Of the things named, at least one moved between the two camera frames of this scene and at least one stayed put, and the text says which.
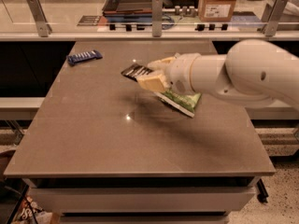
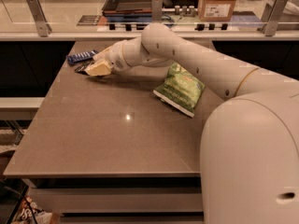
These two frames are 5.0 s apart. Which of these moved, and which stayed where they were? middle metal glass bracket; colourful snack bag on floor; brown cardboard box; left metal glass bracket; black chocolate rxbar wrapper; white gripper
Moved: white gripper; black chocolate rxbar wrapper
Stayed: middle metal glass bracket; brown cardboard box; left metal glass bracket; colourful snack bag on floor
